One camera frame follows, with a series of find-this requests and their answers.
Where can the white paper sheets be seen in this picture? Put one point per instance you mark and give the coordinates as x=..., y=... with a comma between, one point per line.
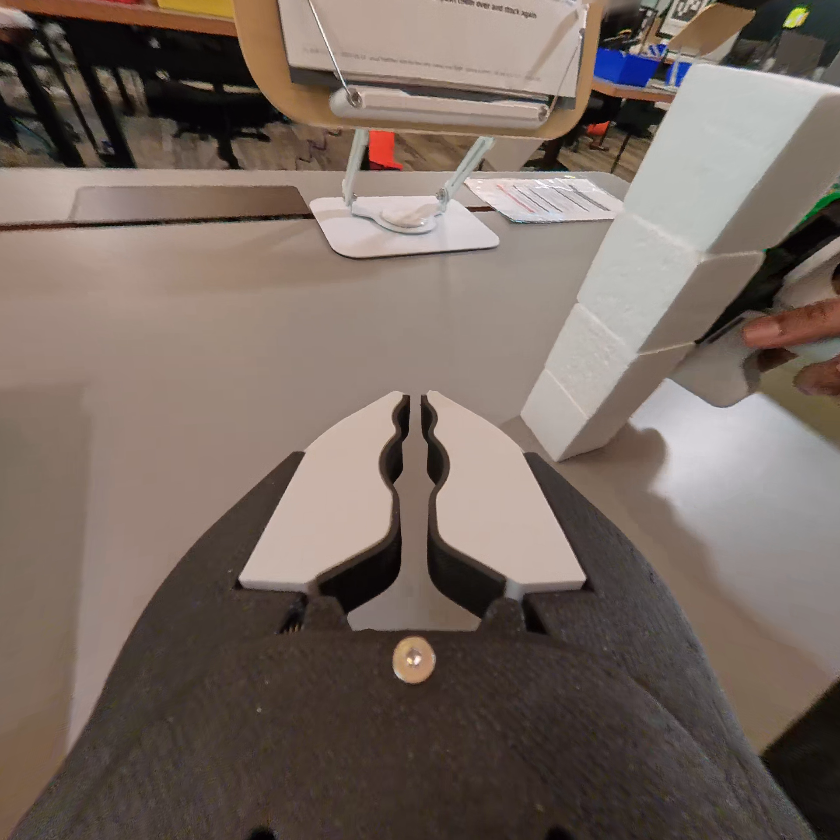
x=426, y=46

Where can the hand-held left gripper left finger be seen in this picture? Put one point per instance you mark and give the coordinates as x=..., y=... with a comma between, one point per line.
x=315, y=512

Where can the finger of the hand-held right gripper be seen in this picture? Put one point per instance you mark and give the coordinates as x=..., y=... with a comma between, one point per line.
x=715, y=367

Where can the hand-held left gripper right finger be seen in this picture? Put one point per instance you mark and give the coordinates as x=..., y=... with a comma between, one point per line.
x=499, y=518

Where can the person's right hand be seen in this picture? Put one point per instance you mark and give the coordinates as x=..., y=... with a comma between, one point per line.
x=800, y=325

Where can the laminated instruction sheet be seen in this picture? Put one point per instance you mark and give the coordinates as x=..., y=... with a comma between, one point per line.
x=544, y=197

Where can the blue storage bin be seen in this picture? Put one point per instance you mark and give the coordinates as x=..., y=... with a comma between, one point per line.
x=627, y=65

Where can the long wooden workbench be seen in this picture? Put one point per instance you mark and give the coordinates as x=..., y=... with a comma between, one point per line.
x=118, y=13

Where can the wooden background table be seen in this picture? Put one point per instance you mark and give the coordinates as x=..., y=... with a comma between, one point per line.
x=630, y=92

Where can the black office chair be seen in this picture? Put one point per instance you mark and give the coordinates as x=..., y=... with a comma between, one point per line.
x=210, y=124

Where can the grey desk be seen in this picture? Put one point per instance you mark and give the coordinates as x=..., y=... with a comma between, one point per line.
x=197, y=361

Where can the wooden document stand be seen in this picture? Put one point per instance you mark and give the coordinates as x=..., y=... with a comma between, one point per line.
x=407, y=229

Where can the cardboard box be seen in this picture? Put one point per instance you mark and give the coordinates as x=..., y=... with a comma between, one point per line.
x=705, y=33

